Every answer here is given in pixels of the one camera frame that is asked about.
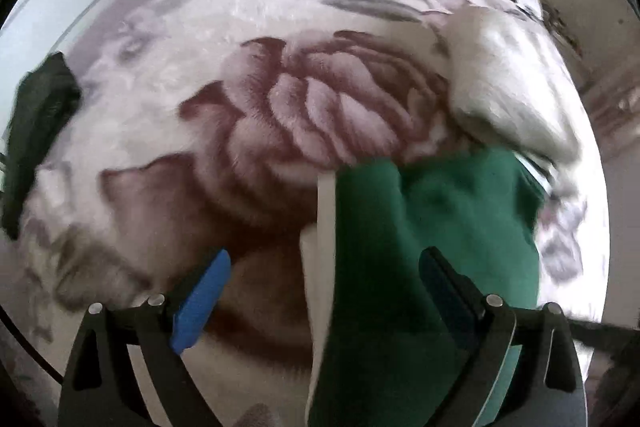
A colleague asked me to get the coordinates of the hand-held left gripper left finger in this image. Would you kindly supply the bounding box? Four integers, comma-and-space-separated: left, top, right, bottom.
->
57, 249, 233, 427

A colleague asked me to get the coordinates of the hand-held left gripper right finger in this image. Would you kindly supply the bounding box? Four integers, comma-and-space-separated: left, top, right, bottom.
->
419, 246, 589, 427

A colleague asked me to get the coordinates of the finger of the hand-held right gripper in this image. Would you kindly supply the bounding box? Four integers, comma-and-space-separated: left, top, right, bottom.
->
569, 316, 640, 345

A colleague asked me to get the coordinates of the green varsity jacket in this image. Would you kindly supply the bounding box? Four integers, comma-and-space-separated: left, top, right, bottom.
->
299, 147, 558, 427

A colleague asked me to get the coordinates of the purple floral blanket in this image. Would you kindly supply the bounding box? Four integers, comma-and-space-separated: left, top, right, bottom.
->
10, 0, 603, 427

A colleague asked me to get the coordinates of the white folded knit garment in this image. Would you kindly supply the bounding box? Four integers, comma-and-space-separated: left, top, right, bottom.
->
442, 4, 581, 165

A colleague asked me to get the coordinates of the dark cloth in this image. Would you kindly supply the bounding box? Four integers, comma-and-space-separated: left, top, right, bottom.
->
2, 52, 83, 240

